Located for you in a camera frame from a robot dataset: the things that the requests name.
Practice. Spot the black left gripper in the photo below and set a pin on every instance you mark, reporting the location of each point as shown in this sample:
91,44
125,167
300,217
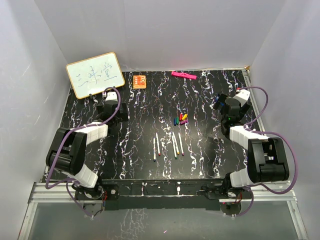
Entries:
122,117

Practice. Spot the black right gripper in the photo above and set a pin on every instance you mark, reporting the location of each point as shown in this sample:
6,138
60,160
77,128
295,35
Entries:
243,110

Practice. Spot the white pen with blue end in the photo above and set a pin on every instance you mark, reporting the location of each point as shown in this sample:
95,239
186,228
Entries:
154,149

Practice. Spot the white pen with red end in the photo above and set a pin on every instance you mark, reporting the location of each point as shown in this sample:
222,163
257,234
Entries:
158,144

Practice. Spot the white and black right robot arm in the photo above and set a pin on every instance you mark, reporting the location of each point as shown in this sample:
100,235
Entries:
266,156

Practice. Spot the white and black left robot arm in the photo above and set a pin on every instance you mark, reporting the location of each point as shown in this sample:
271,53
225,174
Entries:
71,160

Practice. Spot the white pen with magenta end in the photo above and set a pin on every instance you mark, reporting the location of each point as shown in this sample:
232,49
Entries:
181,144

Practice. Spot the white pen with green end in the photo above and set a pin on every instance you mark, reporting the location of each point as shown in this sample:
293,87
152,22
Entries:
174,147

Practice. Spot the white pen with yellow end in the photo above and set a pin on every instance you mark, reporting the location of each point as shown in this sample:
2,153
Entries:
175,143

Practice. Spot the blue stapler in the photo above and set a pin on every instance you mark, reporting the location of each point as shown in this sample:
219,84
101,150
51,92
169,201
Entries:
219,100

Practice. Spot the orange spiral notebook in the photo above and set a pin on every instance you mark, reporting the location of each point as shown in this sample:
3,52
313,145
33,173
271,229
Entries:
139,82

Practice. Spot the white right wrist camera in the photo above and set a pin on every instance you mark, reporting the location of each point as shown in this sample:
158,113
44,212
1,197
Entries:
242,96

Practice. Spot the small whiteboard with wooden frame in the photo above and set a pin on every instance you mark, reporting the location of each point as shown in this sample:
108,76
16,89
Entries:
93,75

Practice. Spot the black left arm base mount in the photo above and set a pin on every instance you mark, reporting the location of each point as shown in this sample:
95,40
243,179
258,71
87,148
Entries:
107,195

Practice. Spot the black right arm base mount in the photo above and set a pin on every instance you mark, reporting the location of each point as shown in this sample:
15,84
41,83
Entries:
228,196

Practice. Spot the aluminium front rail frame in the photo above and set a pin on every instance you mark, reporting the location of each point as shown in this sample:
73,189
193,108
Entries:
150,211

